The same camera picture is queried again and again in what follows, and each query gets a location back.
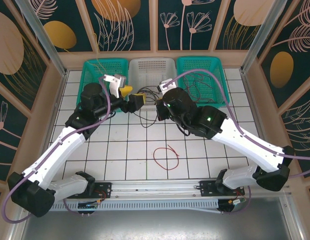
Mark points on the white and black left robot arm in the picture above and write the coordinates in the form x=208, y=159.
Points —
x=57, y=150

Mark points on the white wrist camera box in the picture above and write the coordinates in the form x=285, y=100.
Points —
x=114, y=82
x=169, y=83

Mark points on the white perforated plastic basket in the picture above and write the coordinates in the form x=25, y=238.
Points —
x=149, y=72

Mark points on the small controller board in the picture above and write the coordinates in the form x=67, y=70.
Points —
x=88, y=205
x=236, y=201

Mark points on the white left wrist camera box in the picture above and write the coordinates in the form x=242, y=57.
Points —
x=114, y=82

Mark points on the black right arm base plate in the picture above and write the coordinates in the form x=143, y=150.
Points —
x=207, y=188

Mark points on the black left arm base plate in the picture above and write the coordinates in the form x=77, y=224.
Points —
x=104, y=190

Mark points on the teal perforated plastic basket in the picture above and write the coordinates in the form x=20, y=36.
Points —
x=212, y=65
x=114, y=66

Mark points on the grey metal sheet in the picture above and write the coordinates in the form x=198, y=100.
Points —
x=154, y=225

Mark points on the aluminium frame post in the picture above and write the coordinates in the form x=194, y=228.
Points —
x=266, y=37
x=41, y=37

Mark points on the aluminium mounting rail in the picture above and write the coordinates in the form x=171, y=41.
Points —
x=154, y=186

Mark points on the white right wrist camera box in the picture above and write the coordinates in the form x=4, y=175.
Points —
x=169, y=83

